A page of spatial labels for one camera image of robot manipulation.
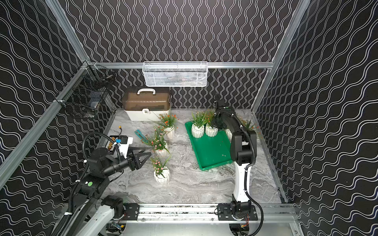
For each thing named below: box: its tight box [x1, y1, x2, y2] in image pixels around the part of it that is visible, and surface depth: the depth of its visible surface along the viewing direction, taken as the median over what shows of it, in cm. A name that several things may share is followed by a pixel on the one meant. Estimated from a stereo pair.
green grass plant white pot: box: [189, 110, 207, 139], surface depth 102 cm
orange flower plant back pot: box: [147, 113, 180, 140], surface depth 102 cm
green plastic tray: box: [185, 121, 234, 171], surface depth 101 cm
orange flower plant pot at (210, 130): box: [203, 110, 219, 138], surface depth 102 cm
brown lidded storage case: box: [122, 86, 172, 122], surface depth 105 cm
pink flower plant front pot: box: [150, 156, 172, 186], surface depth 81 cm
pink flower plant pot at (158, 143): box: [141, 125, 171, 158], surface depth 91 cm
